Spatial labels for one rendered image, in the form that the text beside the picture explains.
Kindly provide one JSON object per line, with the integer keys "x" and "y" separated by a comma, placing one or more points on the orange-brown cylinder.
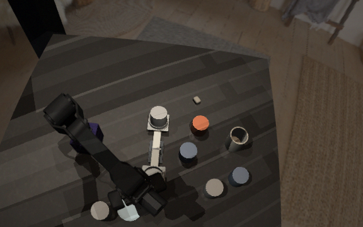
{"x": 199, "y": 125}

